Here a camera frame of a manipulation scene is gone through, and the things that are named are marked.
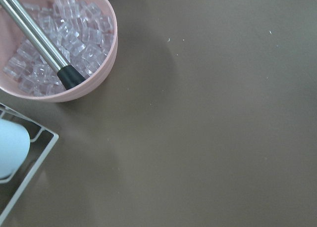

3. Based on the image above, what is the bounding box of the steel muddler black tip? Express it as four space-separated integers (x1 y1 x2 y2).
0 0 85 90

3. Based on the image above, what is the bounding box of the pink bowl of ice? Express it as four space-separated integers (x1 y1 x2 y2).
0 0 118 102

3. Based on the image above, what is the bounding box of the light blue cup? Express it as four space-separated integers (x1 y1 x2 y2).
0 119 30 183

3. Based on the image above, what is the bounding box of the white wire cup rack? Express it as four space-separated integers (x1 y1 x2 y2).
0 104 59 223

